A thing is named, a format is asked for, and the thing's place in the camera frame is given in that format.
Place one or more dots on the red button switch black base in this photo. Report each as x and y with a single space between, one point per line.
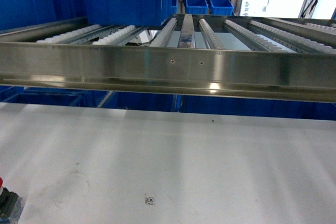
11 207

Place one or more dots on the steel roller shelf rack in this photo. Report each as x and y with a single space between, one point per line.
223 56

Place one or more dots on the blue bin under rack right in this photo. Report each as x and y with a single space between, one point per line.
257 107

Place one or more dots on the blue bin under rack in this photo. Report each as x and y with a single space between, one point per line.
257 107
44 96

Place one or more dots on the small blue bin back left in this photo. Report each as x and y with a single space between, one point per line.
196 6

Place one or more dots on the small blue bin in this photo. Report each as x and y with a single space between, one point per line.
220 7
196 6

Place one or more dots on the QR code sticker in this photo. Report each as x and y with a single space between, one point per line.
150 199

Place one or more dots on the small blue bin back right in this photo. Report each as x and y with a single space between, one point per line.
220 7

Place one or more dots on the large blue bin on rack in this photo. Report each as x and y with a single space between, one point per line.
128 12

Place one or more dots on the blue bin under rack left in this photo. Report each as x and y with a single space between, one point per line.
44 96

